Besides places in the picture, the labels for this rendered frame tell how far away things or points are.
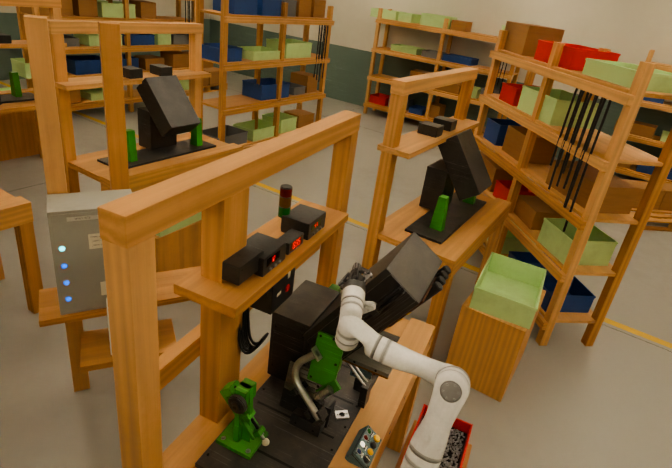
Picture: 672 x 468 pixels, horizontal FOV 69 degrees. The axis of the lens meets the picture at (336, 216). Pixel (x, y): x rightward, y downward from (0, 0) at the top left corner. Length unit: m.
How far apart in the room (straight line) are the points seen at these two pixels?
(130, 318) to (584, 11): 9.71
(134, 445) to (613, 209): 3.61
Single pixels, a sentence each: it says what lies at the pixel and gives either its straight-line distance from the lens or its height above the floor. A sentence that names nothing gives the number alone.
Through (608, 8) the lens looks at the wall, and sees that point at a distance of 10.34.
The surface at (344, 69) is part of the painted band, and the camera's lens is 12.14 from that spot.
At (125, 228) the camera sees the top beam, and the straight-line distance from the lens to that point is 1.27.
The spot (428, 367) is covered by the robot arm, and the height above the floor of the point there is 1.58.
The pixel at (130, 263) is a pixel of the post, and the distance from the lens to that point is 1.32.
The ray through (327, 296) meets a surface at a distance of 2.21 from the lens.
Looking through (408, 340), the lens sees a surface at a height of 0.90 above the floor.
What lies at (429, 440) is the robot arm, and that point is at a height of 1.46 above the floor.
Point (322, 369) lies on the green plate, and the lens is 2.01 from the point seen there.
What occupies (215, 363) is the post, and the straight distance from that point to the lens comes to 1.93.
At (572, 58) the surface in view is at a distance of 4.59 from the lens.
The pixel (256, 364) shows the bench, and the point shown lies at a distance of 2.38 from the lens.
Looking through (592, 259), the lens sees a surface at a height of 0.78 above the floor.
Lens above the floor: 2.49
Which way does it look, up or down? 25 degrees down
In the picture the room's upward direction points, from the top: 8 degrees clockwise
